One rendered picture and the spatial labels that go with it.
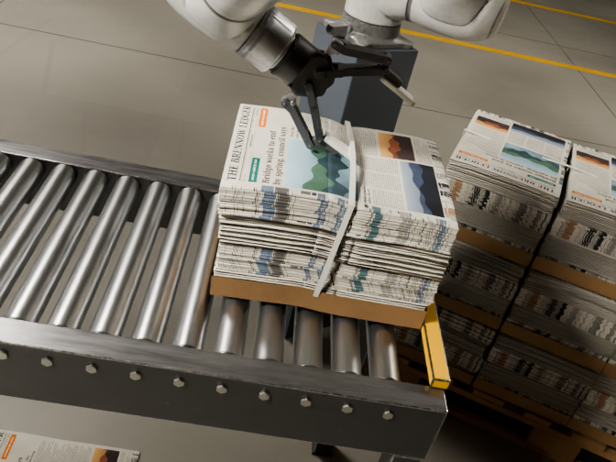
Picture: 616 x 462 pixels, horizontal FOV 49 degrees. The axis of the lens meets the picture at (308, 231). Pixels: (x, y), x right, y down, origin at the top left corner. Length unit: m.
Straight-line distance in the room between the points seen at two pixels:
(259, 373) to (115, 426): 0.98
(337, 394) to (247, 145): 0.43
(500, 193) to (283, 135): 0.76
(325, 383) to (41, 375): 0.43
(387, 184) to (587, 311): 0.94
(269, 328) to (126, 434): 0.92
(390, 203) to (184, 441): 1.10
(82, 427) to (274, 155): 1.11
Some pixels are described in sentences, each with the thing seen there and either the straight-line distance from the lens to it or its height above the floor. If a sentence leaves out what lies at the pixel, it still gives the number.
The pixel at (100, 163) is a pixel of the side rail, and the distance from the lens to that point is 1.49.
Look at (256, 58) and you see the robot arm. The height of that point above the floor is 1.19.
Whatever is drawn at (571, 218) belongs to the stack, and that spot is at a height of 0.78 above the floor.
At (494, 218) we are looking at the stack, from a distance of 1.82.
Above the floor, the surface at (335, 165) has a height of 1.03.
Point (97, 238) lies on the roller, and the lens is 1.27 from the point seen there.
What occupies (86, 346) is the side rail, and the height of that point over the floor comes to 0.80.
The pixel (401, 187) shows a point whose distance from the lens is 1.13.
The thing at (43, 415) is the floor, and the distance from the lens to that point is 2.02.
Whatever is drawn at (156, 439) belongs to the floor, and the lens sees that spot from 1.97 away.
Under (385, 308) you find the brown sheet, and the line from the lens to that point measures 1.17.
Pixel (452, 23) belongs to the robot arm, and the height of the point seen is 1.13.
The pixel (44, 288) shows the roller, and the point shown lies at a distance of 1.18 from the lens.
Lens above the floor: 1.57
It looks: 34 degrees down
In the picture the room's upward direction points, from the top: 14 degrees clockwise
